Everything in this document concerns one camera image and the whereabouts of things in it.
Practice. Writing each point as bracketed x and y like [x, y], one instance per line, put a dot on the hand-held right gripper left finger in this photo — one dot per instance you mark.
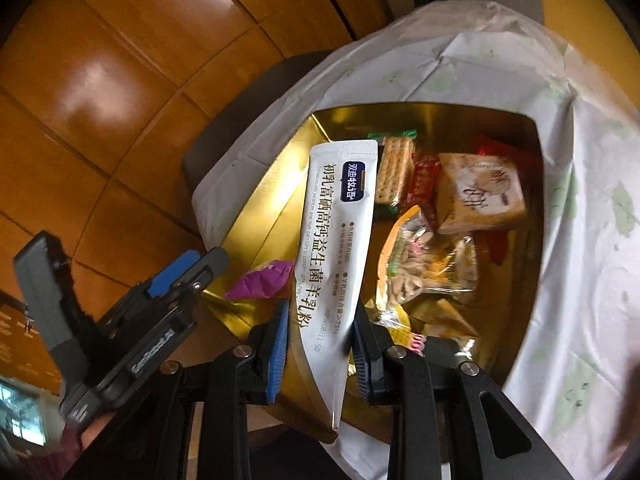
[278, 355]

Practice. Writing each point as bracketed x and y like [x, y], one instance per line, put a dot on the red and white packet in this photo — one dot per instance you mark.
[424, 185]

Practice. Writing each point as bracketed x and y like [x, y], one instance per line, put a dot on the red snack packet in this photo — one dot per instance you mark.
[492, 195]

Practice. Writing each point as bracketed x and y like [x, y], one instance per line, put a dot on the green-edged cracker packet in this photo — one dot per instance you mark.
[395, 175]

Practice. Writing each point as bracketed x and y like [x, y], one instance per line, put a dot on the orange-edged biscuit packet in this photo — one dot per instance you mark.
[440, 320]

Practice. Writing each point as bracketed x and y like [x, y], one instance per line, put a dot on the patterned orange snack packet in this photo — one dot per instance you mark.
[395, 330]

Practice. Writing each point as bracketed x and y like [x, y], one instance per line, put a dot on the long white sachet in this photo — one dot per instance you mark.
[330, 260]

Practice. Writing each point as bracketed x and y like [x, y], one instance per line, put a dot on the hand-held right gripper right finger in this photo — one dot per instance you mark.
[361, 360]

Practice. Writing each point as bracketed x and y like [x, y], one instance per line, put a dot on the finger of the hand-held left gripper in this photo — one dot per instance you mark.
[175, 270]

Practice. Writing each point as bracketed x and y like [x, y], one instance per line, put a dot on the clear orange seed packet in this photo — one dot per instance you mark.
[430, 265]

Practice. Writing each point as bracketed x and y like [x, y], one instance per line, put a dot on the purple snack packet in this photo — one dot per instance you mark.
[260, 280]

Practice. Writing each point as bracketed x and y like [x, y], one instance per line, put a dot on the window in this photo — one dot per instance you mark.
[20, 410]

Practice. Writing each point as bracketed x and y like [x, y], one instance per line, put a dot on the tan bread packet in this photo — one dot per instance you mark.
[480, 192]

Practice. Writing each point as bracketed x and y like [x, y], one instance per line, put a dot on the white printed sheet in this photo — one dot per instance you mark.
[585, 210]

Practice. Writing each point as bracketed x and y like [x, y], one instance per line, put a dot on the person's left forearm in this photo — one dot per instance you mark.
[55, 455]

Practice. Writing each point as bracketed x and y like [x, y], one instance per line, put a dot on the gold tin box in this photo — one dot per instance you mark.
[300, 200]

